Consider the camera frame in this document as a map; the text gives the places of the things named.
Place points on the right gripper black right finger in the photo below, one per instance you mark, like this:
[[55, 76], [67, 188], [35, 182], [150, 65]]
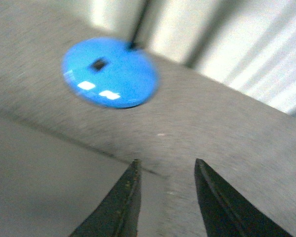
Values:
[[225, 212]]

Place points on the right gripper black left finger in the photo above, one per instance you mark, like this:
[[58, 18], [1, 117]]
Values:
[[118, 213]]

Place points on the grey laptop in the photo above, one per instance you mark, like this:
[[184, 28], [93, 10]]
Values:
[[48, 186]]

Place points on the blue desk lamp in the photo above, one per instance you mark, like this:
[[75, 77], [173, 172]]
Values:
[[110, 72]]

